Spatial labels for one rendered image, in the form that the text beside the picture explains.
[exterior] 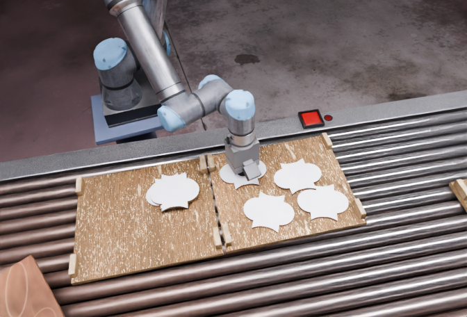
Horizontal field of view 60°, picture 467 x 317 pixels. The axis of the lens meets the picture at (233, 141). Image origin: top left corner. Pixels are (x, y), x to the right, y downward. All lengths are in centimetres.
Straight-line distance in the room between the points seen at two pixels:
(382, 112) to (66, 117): 221
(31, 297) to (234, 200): 58
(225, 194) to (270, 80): 192
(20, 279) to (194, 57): 251
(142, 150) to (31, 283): 56
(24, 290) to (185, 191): 48
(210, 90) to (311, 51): 232
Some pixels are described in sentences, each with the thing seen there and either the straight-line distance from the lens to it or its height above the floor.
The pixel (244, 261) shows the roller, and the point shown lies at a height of 92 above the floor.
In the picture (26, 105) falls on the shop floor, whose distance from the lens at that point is 334.
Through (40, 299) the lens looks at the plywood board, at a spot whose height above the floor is 104.
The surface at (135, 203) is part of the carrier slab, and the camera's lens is 128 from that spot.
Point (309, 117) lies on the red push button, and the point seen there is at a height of 93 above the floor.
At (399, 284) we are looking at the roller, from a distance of 119.
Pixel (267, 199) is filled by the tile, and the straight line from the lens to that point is 122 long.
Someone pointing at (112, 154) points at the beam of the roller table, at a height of 92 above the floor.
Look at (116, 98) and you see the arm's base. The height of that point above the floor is 99.
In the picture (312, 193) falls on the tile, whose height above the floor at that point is 94.
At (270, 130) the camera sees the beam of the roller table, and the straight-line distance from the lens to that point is 144.
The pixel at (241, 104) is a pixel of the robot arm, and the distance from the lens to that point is 104.
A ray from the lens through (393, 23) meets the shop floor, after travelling 386.
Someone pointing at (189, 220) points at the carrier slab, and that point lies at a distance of 121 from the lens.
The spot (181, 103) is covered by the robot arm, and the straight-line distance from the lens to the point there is 108.
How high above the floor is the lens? 196
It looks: 48 degrees down
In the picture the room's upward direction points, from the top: 4 degrees counter-clockwise
